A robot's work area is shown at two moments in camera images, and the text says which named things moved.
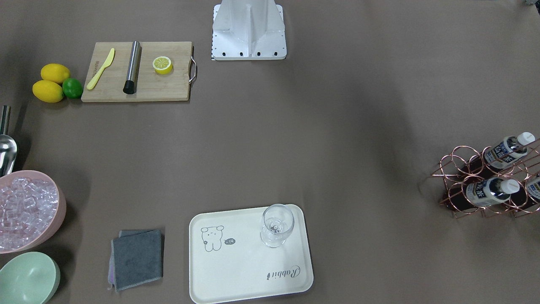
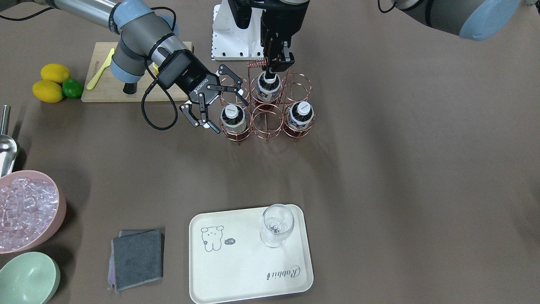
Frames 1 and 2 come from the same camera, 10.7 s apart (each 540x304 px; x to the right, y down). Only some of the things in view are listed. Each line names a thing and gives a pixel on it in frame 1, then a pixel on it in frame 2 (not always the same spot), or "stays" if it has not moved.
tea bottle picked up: [490, 191] to [232, 119]
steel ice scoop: [8, 145] stays
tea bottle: [532, 185] to [300, 119]
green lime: [72, 88] stays
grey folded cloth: [136, 259] stays
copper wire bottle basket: [490, 181] to [266, 104]
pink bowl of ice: [33, 206] stays
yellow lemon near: [47, 91] stays
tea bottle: [500, 156] to [267, 91]
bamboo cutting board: [151, 86] stays
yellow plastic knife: [92, 83] stays
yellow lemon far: [55, 72] stays
